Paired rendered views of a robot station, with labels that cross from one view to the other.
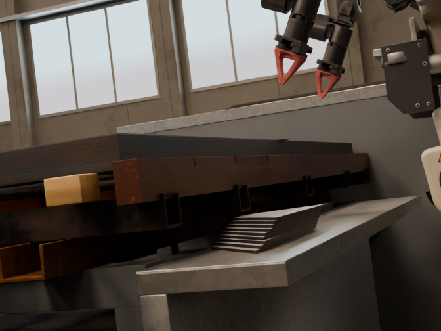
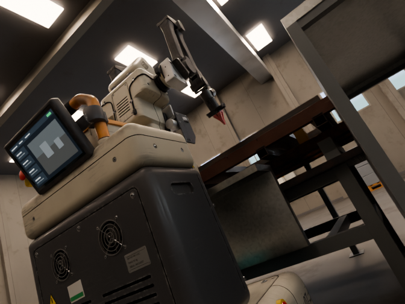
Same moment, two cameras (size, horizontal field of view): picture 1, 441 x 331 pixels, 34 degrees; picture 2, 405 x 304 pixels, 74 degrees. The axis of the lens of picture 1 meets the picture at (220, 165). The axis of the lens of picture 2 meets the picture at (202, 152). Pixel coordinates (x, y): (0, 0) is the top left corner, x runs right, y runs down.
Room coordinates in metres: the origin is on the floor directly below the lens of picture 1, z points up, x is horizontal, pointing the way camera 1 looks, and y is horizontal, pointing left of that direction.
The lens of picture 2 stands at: (1.97, -1.64, 0.47)
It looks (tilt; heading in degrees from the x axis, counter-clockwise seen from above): 18 degrees up; 95
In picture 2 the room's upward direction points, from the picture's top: 24 degrees counter-clockwise
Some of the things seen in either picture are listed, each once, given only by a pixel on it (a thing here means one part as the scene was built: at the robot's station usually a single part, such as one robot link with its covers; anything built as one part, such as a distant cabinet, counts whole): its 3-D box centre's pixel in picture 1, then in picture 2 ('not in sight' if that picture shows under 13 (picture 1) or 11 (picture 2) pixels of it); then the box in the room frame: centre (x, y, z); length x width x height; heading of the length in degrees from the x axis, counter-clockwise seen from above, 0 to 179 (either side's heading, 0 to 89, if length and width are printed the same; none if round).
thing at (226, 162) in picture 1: (296, 167); (192, 183); (1.71, -0.18, 0.80); 1.62 x 0.04 x 0.06; 158
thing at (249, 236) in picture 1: (262, 228); not in sight; (1.17, -0.05, 0.70); 0.39 x 0.12 x 0.04; 158
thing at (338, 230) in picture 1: (333, 226); (161, 222); (1.48, -0.22, 0.67); 1.30 x 0.20 x 0.03; 158
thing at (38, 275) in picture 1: (233, 215); (214, 196); (1.78, -0.02, 0.70); 1.66 x 0.08 x 0.05; 158
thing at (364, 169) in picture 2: not in sight; (370, 165); (5.36, 6.43, 0.59); 1.19 x 0.80 x 1.19; 69
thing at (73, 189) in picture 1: (72, 190); not in sight; (1.01, 0.21, 0.79); 0.06 x 0.05 x 0.04; 68
